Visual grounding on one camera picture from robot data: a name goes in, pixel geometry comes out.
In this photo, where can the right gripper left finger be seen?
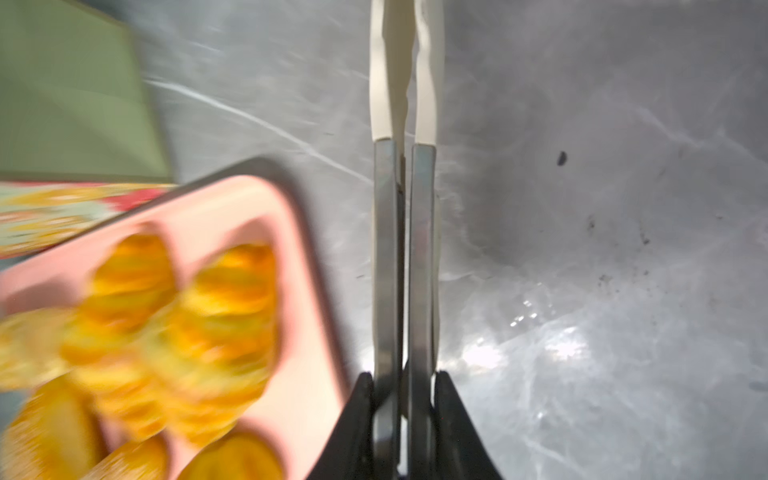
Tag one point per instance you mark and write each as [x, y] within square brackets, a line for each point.
[347, 454]

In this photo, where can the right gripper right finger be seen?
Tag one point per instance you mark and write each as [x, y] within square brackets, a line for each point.
[460, 453]

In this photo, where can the round ridged fake bread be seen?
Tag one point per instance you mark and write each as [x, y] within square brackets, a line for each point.
[241, 455]

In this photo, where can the fake croissant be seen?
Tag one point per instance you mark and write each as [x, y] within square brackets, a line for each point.
[213, 350]
[100, 344]

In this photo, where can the metal tongs with white tips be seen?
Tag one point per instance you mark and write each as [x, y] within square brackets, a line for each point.
[406, 71]

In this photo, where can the landscape print paper bag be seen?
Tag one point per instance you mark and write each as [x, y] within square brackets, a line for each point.
[80, 138]

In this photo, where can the sugared cream fake bun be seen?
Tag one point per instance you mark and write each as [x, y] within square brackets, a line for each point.
[144, 460]

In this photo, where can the upright sugared fake bun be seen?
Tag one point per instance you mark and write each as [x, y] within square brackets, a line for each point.
[55, 435]

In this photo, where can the braided glazed fake bread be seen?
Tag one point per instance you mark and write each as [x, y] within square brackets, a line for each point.
[30, 347]

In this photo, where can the pink plastic tray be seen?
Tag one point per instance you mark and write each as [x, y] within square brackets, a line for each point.
[306, 395]

